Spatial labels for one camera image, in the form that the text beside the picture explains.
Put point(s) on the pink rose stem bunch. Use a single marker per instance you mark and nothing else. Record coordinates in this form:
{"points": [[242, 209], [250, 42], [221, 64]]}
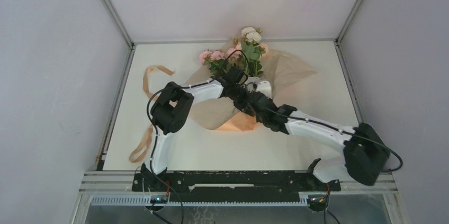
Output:
{"points": [[218, 62]]}

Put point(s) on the beige wrapping paper sheet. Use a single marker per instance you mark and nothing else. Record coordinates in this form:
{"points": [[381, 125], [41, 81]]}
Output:
{"points": [[281, 69]]}

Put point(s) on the white rose stem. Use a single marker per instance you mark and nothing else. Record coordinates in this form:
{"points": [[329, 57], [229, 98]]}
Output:
{"points": [[251, 34]]}

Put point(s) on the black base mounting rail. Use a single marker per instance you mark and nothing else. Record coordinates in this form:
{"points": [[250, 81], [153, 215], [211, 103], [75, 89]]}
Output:
{"points": [[233, 185]]}

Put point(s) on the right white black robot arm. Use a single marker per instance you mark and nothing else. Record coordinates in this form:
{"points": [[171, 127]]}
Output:
{"points": [[364, 154]]}

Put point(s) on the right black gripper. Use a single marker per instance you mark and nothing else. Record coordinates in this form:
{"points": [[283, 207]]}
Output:
{"points": [[258, 118]]}

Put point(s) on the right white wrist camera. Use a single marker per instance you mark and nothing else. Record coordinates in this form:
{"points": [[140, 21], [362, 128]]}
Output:
{"points": [[262, 86]]}

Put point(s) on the white slotted cable duct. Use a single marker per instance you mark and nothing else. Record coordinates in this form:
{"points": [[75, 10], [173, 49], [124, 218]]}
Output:
{"points": [[140, 200]]}

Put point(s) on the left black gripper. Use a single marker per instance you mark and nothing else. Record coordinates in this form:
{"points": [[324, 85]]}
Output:
{"points": [[242, 105]]}

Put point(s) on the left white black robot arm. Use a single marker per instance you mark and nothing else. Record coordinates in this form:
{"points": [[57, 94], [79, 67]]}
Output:
{"points": [[168, 110]]}

